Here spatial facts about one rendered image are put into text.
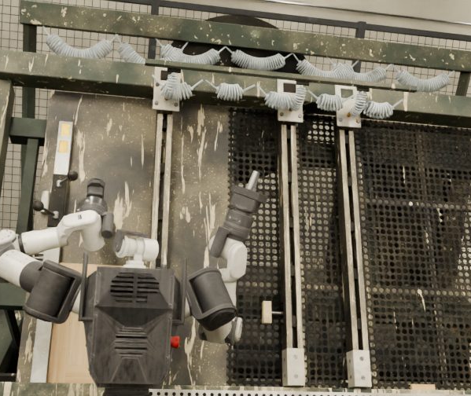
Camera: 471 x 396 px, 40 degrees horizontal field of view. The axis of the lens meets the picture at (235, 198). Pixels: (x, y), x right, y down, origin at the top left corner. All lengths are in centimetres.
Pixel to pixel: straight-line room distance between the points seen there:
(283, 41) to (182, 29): 47
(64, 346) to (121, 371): 63
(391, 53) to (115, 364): 216
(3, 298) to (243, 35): 158
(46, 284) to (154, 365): 37
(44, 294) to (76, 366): 53
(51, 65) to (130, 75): 30
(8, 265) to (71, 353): 48
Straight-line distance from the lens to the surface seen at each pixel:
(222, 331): 199
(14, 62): 260
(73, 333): 230
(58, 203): 239
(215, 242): 199
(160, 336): 167
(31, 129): 261
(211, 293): 181
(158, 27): 306
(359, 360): 239
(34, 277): 185
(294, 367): 231
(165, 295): 166
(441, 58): 340
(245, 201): 201
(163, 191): 242
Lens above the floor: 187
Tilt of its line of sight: 9 degrees down
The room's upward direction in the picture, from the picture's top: 5 degrees clockwise
